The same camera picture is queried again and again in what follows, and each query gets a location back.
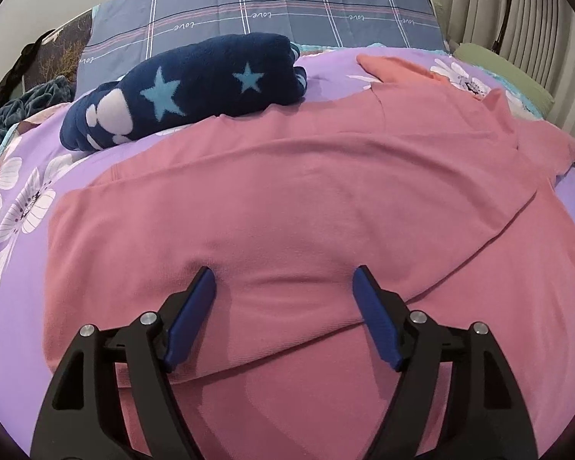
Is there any brown floral pillow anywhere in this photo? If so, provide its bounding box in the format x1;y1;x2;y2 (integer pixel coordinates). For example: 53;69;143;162
38;7;94;89

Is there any black stand pole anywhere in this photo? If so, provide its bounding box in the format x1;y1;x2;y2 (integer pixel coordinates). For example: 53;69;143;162
490;0;537;56

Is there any navy star fleece garment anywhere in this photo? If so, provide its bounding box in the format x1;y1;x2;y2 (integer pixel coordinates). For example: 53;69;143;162
60;33;308;153

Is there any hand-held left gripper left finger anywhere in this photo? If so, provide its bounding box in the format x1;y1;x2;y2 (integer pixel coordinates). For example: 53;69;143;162
29;264;217;460

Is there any purple floral bed sheet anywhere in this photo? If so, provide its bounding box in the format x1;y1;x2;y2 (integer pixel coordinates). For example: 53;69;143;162
0;43;575;394

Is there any green pillow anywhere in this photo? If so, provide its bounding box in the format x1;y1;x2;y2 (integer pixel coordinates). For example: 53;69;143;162
453;42;555;118

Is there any pink shirt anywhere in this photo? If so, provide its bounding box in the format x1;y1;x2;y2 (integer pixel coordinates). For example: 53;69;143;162
42;81;575;460

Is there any blue plaid pillow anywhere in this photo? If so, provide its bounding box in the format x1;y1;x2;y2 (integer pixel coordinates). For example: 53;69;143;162
77;0;449;99

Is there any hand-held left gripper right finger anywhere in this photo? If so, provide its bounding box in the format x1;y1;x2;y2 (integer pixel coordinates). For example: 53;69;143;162
352;264;540;460

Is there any black clothing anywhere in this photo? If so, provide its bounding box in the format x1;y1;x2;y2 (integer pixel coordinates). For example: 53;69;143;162
0;29;53;101

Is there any dark blue fleece blanket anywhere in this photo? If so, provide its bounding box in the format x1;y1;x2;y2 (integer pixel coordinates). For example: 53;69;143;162
0;76;75;151

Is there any beige curtain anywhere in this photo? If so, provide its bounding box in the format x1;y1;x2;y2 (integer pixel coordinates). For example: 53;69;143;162
431;0;575;149

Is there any salmon folded garment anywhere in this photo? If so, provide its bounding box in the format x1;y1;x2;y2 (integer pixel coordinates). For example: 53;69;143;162
356;54;506;106

